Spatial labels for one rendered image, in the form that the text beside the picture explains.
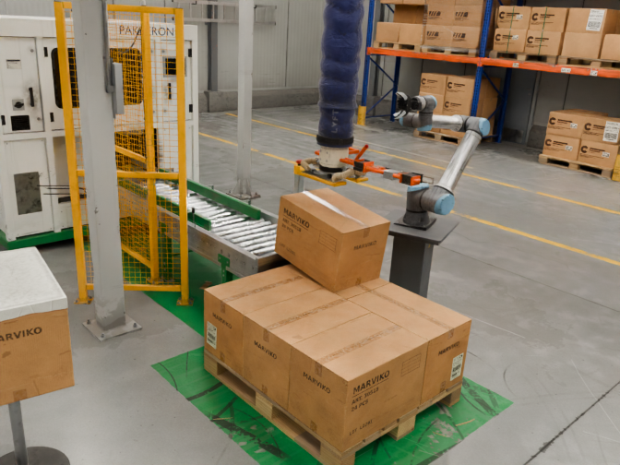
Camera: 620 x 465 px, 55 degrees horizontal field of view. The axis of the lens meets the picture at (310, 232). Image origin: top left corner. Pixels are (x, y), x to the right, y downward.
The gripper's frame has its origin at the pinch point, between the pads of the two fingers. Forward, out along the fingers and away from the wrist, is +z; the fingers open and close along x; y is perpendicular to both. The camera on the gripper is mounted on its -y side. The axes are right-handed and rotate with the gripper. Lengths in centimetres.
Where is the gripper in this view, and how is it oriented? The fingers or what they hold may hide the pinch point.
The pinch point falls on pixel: (396, 105)
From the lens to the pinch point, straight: 358.8
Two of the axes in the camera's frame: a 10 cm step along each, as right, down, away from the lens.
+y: -6.6, -2.8, 6.9
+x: 0.5, -9.4, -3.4
